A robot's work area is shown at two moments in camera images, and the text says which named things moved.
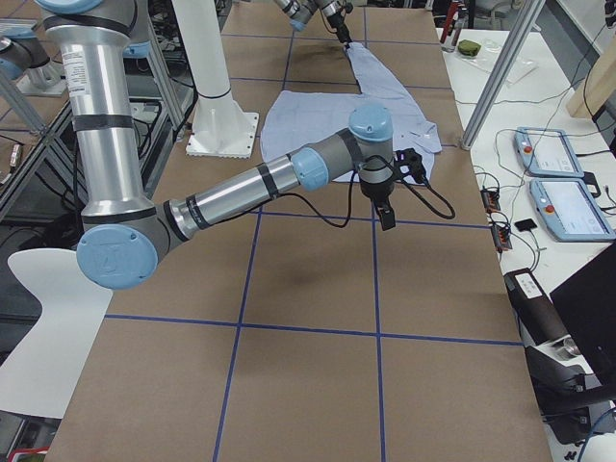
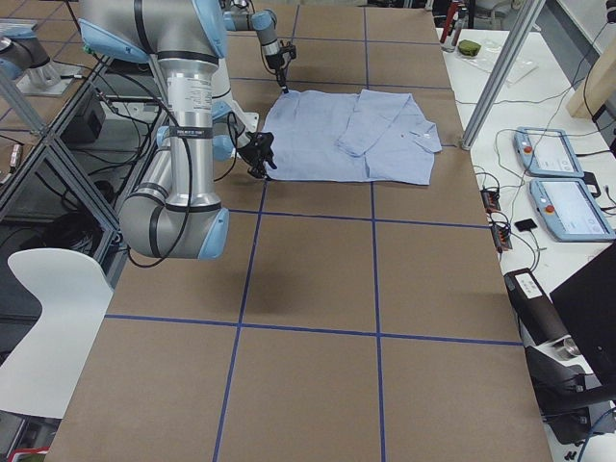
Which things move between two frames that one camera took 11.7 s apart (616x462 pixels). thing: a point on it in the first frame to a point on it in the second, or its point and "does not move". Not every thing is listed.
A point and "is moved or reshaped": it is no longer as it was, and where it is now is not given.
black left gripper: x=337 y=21 to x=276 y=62
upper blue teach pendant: x=547 y=152 does not move
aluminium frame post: x=526 y=15 does not move
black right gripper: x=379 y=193 to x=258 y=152
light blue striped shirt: x=295 y=119 is moved or reshaped
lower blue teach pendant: x=570 y=212 does not move
